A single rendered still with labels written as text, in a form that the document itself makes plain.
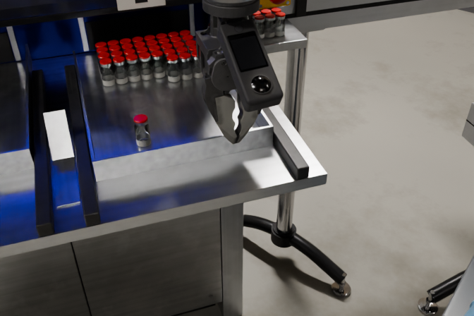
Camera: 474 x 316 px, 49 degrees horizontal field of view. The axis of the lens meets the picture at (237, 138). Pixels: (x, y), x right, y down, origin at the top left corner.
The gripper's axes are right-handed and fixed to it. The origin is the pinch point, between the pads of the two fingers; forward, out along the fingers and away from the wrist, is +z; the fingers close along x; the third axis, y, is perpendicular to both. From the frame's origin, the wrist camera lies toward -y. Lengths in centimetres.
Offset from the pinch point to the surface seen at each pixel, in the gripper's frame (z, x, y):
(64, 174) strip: 3.2, 24.1, 3.7
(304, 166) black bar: 1.6, -7.4, -7.0
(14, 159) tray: 1.3, 30.3, 6.7
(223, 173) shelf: 3.5, 2.8, -2.7
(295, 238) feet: 78, -34, 46
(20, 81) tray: 3.0, 29.9, 32.5
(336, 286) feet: 90, -43, 33
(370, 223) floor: 91, -68, 55
